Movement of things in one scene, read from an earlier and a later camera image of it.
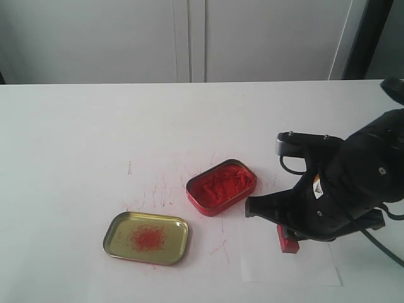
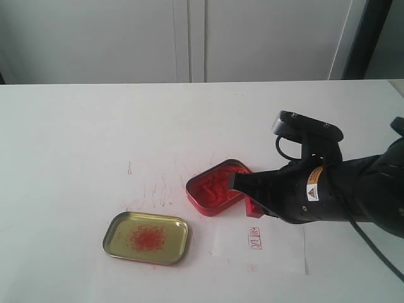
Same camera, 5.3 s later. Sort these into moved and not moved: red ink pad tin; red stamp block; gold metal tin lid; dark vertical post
Moved: red stamp block
Not moved: dark vertical post; red ink pad tin; gold metal tin lid
